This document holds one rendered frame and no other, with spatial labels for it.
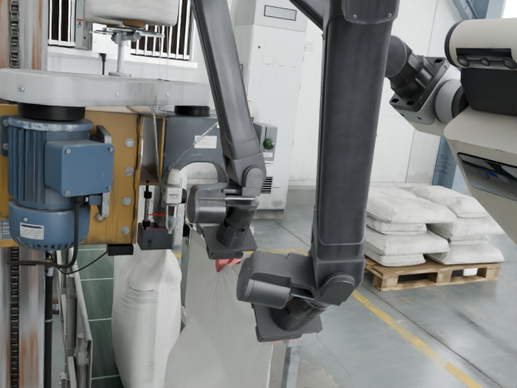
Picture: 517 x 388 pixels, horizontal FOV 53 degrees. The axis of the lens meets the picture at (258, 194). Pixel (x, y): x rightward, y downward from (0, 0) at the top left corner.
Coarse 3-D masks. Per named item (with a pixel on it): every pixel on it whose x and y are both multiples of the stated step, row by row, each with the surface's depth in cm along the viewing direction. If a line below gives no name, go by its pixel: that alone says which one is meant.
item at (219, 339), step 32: (192, 256) 124; (192, 288) 124; (224, 288) 106; (192, 320) 123; (224, 320) 105; (192, 352) 116; (224, 352) 104; (256, 352) 87; (192, 384) 108; (224, 384) 101; (256, 384) 87
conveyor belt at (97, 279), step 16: (80, 256) 283; (96, 256) 286; (112, 256) 288; (80, 272) 264; (96, 272) 266; (112, 272) 268; (96, 288) 247; (112, 288) 249; (96, 304) 232; (112, 304) 233; (96, 320) 218; (96, 336) 205; (96, 352) 195; (112, 352) 196; (96, 368) 185; (112, 368) 186; (96, 384) 176; (112, 384) 177
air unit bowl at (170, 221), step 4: (168, 208) 121; (172, 208) 121; (176, 208) 122; (168, 212) 122; (172, 212) 122; (176, 212) 122; (168, 216) 122; (172, 216) 122; (176, 216) 123; (164, 220) 123; (168, 220) 122; (172, 220) 122; (176, 220) 123; (164, 224) 123; (168, 224) 122; (172, 224) 122; (176, 224) 124; (168, 228) 123; (172, 228) 123
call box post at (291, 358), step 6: (288, 348) 140; (294, 348) 138; (300, 348) 139; (288, 354) 140; (294, 354) 139; (288, 360) 140; (294, 360) 140; (288, 366) 140; (294, 366) 140; (288, 372) 140; (294, 372) 141; (282, 378) 143; (288, 378) 140; (294, 378) 141; (282, 384) 143; (288, 384) 141; (294, 384) 142
